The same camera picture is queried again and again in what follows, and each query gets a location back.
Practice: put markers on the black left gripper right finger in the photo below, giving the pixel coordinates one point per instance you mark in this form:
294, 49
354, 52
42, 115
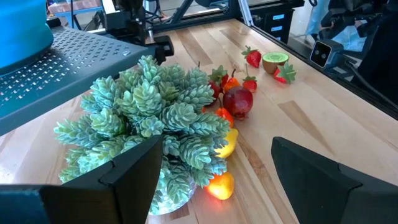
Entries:
335, 199

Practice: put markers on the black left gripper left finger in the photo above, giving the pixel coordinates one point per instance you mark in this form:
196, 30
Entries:
93, 202

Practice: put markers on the blue collapsible colander bowl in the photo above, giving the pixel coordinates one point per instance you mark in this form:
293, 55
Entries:
21, 34

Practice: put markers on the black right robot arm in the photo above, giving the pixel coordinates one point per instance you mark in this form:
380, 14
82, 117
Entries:
124, 25

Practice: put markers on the small orange fruit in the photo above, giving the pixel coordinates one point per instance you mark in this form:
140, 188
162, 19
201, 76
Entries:
220, 186

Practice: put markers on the green artificial succulent plant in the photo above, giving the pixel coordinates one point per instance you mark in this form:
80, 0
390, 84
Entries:
149, 102

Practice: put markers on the yellow plastic lemon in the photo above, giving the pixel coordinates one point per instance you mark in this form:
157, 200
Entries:
229, 144

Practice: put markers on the grey perforated metal shelf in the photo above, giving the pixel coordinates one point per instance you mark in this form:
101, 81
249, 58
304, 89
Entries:
62, 68

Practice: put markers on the halved lime with strawberries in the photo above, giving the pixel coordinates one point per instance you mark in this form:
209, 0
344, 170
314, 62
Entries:
273, 63

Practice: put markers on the black equipment stand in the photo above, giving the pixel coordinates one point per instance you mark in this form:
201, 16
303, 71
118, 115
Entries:
382, 56

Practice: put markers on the light blue patterned cloth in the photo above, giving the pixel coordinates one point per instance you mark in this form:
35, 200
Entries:
317, 18

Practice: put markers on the black labelled drawer cabinet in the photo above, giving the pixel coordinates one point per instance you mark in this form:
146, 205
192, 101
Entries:
270, 23

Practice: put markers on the small grey depth camera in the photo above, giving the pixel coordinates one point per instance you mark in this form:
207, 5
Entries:
325, 53

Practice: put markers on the silver aluminium bracket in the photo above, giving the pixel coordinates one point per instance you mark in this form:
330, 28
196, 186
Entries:
245, 12

